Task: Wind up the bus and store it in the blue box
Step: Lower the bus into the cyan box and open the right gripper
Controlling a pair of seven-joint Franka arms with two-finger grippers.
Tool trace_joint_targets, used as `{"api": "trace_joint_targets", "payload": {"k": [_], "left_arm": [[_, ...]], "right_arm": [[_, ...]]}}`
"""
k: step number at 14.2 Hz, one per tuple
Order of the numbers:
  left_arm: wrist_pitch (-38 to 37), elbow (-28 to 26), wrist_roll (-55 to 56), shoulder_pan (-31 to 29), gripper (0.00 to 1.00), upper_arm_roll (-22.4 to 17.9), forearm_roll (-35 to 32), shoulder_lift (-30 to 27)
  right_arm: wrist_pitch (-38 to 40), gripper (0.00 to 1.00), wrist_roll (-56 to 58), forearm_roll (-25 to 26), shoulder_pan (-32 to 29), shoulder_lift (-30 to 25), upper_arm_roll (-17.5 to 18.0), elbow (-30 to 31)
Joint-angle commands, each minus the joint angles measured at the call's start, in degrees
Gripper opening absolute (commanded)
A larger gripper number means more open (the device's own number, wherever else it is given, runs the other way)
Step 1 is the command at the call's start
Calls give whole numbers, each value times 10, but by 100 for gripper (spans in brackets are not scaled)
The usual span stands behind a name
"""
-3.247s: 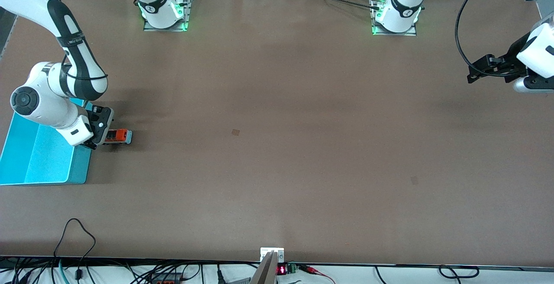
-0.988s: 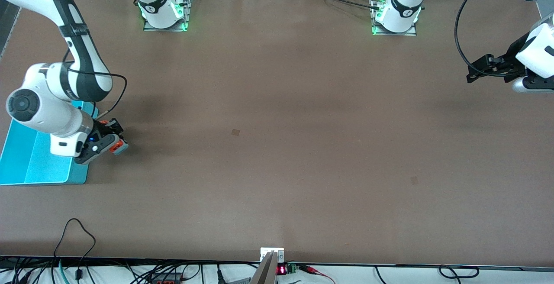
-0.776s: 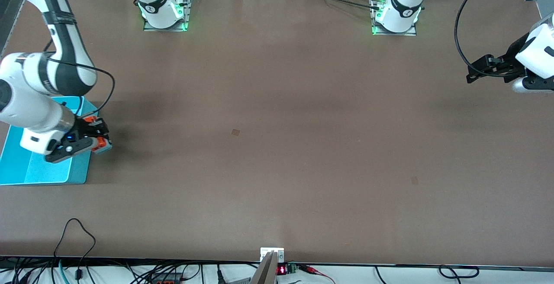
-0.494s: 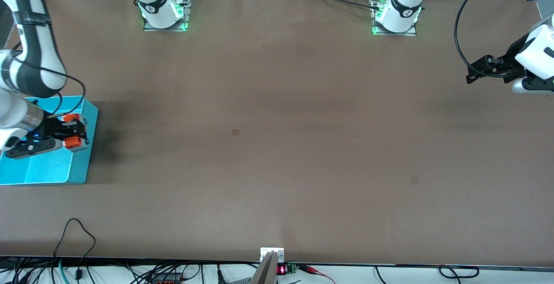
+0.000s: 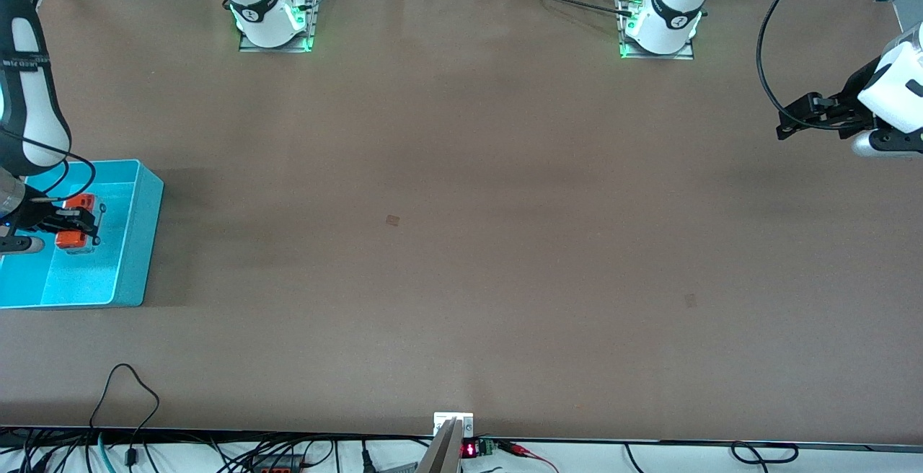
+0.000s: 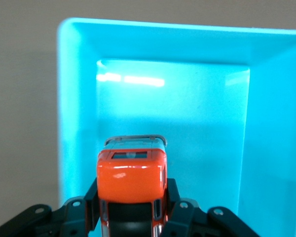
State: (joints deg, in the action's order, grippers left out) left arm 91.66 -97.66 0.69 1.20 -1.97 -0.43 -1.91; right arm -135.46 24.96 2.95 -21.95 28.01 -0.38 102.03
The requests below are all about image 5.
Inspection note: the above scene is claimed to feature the orange toy bus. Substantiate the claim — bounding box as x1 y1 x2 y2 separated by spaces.
56 193 100 255

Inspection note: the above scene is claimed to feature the blue plastic box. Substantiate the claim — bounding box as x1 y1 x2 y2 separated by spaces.
0 159 164 309

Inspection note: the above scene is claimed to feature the white mounting plate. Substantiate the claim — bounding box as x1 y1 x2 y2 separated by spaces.
433 412 474 438

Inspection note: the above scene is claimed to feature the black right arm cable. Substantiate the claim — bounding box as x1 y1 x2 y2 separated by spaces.
0 131 97 207

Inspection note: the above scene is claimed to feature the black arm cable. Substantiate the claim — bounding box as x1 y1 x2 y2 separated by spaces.
756 0 866 131
0 131 97 207

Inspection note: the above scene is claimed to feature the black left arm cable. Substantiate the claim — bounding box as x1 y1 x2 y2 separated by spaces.
756 0 866 131

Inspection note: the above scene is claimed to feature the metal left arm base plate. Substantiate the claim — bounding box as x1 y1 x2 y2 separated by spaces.
618 0 695 61

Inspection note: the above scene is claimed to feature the black cable with ferrite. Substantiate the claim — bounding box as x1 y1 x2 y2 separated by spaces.
88 363 161 468

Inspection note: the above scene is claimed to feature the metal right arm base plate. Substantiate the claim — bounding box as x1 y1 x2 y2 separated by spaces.
238 0 322 53

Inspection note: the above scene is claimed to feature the looped black cable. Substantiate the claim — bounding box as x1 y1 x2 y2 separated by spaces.
730 442 800 465

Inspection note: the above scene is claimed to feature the grey metal camera bar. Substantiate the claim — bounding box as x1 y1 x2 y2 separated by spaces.
417 419 462 473

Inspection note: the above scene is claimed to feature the red clip wire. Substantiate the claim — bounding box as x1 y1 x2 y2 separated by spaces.
498 441 560 473

